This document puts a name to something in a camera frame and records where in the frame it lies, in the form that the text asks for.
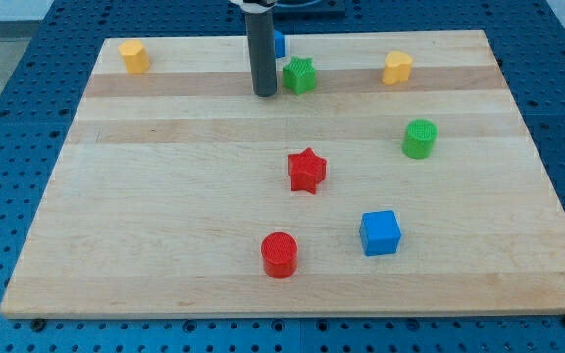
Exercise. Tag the white rod mount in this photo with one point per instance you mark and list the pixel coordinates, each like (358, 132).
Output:
(255, 6)

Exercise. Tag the small blue block behind rod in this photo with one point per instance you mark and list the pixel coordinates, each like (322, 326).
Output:
(280, 44)

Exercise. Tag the green cylinder block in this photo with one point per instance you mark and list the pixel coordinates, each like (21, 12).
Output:
(419, 139)

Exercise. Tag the yellow heart block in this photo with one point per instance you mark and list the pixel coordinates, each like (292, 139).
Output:
(397, 68)

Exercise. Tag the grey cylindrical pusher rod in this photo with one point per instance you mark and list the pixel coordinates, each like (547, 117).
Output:
(262, 55)

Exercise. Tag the green star block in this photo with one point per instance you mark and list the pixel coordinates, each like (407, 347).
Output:
(299, 75)

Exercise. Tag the yellow hexagon block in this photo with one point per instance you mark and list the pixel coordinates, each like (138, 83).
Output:
(135, 57)

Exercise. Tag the wooden board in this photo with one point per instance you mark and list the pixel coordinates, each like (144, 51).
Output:
(169, 181)

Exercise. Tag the red star block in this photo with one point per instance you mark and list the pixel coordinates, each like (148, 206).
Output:
(306, 170)

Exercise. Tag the red cylinder block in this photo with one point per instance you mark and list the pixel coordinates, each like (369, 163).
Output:
(279, 254)

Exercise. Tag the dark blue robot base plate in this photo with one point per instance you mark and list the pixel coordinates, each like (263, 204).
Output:
(309, 7)

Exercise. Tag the blue cube block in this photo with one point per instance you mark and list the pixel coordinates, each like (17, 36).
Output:
(380, 233)

